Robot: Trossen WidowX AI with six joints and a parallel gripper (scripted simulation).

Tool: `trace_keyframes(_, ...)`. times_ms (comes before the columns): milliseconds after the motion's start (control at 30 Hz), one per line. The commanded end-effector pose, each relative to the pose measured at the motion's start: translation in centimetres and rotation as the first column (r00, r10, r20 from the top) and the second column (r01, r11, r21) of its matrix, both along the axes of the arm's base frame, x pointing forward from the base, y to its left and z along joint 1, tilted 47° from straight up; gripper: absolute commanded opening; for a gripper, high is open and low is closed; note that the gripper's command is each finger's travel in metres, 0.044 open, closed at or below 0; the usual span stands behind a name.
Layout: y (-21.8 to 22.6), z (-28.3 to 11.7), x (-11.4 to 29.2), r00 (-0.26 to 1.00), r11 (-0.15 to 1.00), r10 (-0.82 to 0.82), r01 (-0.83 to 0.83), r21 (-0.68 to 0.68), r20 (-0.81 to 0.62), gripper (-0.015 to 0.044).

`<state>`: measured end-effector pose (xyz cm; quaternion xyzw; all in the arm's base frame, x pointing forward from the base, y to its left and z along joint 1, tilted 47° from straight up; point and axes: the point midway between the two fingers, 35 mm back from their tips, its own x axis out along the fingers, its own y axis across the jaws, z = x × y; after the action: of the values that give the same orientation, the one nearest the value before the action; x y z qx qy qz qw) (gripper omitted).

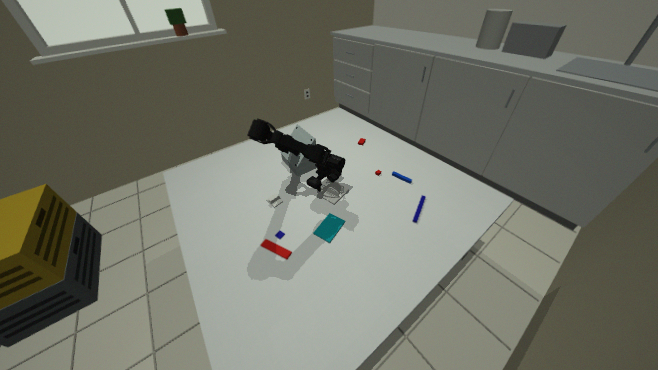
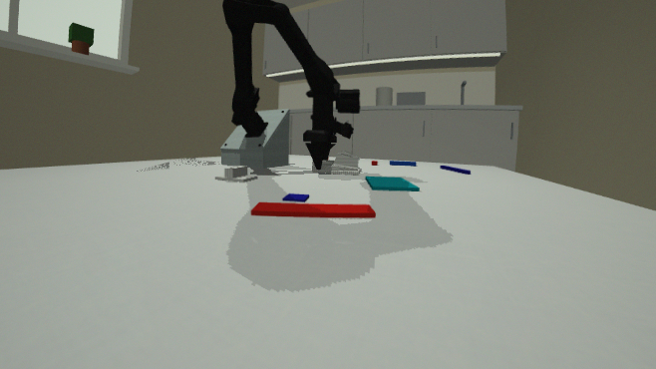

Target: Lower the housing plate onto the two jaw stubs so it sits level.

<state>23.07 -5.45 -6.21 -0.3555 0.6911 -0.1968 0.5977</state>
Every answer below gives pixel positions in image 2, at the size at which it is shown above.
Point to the teal flat plate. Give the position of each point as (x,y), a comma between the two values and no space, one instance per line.
(387,184)

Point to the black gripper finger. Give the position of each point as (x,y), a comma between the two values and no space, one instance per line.
(317,152)
(327,150)

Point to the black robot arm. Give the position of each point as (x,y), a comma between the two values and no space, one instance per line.
(240,16)

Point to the small blue flat block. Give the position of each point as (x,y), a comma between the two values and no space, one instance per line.
(296,197)

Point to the red flat bar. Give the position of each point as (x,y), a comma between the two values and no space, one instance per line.
(313,210)

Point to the blue flat bar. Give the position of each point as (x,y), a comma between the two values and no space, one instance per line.
(395,163)

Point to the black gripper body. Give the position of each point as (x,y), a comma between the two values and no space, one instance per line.
(319,134)

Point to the dark blue long bar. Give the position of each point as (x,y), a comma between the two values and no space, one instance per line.
(468,172)

